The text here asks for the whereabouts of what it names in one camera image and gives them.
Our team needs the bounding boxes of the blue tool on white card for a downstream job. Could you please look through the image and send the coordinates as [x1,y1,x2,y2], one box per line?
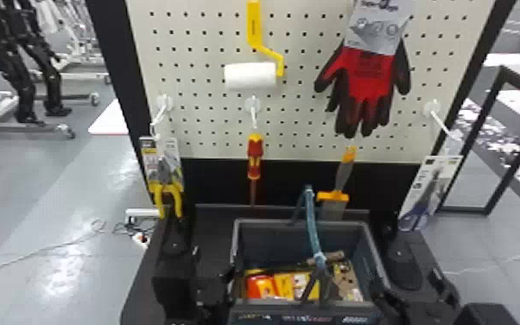
[397,154,465,233]

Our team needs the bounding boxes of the white power strip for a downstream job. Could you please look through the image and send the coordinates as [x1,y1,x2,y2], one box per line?
[124,207,161,226]

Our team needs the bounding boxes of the yellow handled pliers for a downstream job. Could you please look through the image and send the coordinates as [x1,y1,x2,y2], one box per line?
[138,135,186,220]

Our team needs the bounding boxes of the orange handled scraper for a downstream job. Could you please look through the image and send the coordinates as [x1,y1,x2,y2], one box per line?
[314,144,360,222]

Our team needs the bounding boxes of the white cable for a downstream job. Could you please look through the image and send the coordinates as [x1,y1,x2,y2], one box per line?
[0,217,153,290]

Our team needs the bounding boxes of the yellow and orange tool packet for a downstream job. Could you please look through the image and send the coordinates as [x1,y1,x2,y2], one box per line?
[243,268,321,302]

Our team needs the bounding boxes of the red screwdriver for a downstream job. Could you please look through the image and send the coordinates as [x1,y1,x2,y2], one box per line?
[246,132,265,208]

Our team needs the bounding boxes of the red and black gloves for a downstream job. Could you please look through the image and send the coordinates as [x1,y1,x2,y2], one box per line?
[313,0,414,140]

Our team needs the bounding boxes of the grey crate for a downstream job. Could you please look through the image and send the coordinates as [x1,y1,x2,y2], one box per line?
[229,218,390,325]

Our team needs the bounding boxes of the white pegboard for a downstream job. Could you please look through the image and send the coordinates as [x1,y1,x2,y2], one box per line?
[85,0,518,228]

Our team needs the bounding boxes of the yellow paint roller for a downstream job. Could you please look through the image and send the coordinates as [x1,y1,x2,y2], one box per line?
[222,0,287,92]

